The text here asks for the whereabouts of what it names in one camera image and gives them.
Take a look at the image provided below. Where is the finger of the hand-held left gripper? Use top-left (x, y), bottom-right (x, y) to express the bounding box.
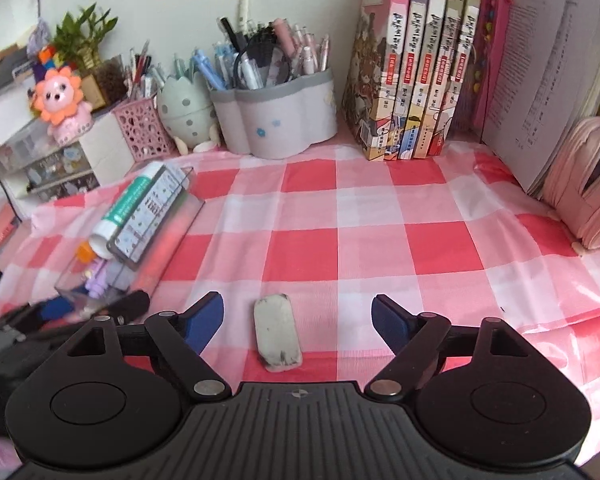
top-left (0, 296), bottom-right (83, 333)
top-left (75, 290), bottom-right (152, 333)

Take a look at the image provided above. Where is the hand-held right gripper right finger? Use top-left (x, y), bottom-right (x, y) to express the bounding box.
top-left (365, 295), bottom-right (531, 403)

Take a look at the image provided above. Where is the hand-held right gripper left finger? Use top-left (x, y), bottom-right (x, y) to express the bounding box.
top-left (67, 291), bottom-right (231, 403)

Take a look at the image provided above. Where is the orange highlighter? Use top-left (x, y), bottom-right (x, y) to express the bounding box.
top-left (75, 240), bottom-right (101, 266)

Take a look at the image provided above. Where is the white smudged eraser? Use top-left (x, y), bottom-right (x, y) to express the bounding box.
top-left (253, 294), bottom-right (303, 373)

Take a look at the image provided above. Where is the pencil lead refill case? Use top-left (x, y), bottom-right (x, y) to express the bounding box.
top-left (106, 167), bottom-right (187, 263)

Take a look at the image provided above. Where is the clear acrylic box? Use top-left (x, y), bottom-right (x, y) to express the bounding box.
top-left (54, 162), bottom-right (206, 311)

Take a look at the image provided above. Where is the green glue stick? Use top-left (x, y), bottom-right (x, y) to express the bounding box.
top-left (90, 162), bottom-right (168, 261)

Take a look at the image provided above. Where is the pink checkered tablecloth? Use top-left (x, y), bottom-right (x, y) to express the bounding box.
top-left (0, 140), bottom-right (600, 466)

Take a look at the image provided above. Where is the clear small drawer cabinet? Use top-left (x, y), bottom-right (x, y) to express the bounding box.
top-left (0, 127), bottom-right (103, 201)

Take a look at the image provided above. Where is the white drawer organiser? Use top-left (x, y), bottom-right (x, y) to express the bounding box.
top-left (0, 105), bottom-right (136, 218)

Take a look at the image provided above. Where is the pink lattice pen holder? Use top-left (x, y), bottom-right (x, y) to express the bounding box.
top-left (111, 95), bottom-right (176, 163)

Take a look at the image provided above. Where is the green spotted egg pen holder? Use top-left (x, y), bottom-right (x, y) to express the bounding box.
top-left (157, 71), bottom-right (221, 156)

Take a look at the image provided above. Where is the pink orange sunflower toy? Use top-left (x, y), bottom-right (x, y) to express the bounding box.
top-left (28, 65), bottom-right (95, 147)

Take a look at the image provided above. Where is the white grey flower-shaped pen holder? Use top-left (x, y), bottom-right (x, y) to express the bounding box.
top-left (209, 69), bottom-right (338, 160)

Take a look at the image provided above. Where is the clear box with brown contents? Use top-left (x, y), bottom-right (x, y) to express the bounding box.
top-left (77, 56), bottom-right (131, 111)

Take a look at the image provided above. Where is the bunch of red black pens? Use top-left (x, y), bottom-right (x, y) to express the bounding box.
top-left (125, 42), bottom-right (166, 106)

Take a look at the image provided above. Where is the stack of grey boxes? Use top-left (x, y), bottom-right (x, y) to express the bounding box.
top-left (0, 45), bottom-right (38, 106)

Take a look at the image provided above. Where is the pink pencil case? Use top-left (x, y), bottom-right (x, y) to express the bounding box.
top-left (542, 115), bottom-right (600, 253)

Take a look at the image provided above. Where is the bunch of green pens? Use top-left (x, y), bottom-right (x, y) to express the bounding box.
top-left (172, 55), bottom-right (198, 86)

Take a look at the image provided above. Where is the colourful puzzle cube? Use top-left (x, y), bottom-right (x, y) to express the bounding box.
top-left (32, 45), bottom-right (78, 78)

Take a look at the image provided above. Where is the pink spine comic book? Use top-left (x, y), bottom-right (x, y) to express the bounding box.
top-left (341, 0), bottom-right (413, 162)

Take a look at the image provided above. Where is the black magnifying glass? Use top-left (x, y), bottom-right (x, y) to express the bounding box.
top-left (232, 37), bottom-right (288, 88)

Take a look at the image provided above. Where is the green bamboo plant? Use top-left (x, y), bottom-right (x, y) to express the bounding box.
top-left (50, 4), bottom-right (118, 73)

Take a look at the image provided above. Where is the striped olive comic book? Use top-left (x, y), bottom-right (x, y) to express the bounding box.
top-left (427, 0), bottom-right (468, 157)

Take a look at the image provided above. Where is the purple hanging sachet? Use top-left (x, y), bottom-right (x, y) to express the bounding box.
top-left (27, 0), bottom-right (56, 53)

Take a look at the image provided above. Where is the white olive comic book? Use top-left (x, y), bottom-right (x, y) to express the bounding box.
top-left (437, 0), bottom-right (487, 156)

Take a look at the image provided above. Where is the bunch of pastel pens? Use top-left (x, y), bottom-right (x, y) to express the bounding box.
top-left (192, 0), bottom-right (331, 91)

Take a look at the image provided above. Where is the open paper book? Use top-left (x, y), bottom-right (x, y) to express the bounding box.
top-left (480, 0), bottom-right (600, 198)

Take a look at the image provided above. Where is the pink abacus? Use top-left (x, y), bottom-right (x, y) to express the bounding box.
top-left (472, 0), bottom-right (515, 136)

